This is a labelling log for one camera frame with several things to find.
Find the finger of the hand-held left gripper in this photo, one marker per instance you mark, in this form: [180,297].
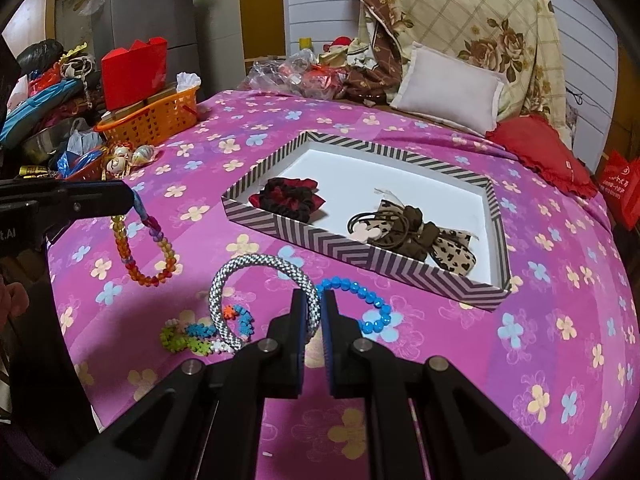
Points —
[100,197]

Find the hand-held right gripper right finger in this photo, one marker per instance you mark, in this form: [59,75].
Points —
[329,345]

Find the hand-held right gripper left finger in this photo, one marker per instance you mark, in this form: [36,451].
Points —
[299,340]

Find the dark brown hair bow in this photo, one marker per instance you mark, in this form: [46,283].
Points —
[410,247]

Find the red black velvet hair bow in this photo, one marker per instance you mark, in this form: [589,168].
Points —
[285,200]

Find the leopard print hair bow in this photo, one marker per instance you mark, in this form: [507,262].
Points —
[455,260]

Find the striped cardboard box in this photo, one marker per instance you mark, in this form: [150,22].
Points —
[350,170]

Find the person's left hand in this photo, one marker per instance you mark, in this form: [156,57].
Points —
[11,305]

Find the small red basket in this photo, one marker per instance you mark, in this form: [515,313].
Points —
[91,171]

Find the blue plastic bag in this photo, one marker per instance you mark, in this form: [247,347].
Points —
[67,162]

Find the white plastic bag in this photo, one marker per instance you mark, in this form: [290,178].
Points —
[82,137]

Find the metal bowl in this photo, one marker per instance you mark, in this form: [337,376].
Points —
[45,145]

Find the orange plastic basket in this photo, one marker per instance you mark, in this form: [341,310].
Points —
[150,120]

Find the pile of bags and clothes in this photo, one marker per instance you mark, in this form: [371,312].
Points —
[45,90]

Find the pink floral bedsheet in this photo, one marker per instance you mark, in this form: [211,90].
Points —
[450,360]

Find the red gift bag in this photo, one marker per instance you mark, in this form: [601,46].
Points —
[132,72]

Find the white tissue paper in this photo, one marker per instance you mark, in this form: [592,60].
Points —
[188,81]

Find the grey refrigerator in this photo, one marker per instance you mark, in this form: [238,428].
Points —
[215,25]

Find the clear plastic bags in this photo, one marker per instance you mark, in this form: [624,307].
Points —
[280,72]

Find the yellow wooden door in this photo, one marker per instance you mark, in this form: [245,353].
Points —
[262,10]

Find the yellow bottle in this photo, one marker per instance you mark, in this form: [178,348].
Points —
[305,45]

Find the brown floral quilt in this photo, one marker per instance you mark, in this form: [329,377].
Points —
[372,85]

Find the white pillow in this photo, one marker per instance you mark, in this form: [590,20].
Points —
[450,90]

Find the red plush toy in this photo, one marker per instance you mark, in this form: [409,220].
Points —
[339,42]

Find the red frilled pillow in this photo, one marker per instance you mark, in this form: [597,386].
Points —
[535,145]

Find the red shopping bag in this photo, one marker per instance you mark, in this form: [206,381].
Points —
[620,185]

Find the cream floral quilt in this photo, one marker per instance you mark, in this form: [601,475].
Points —
[475,0]

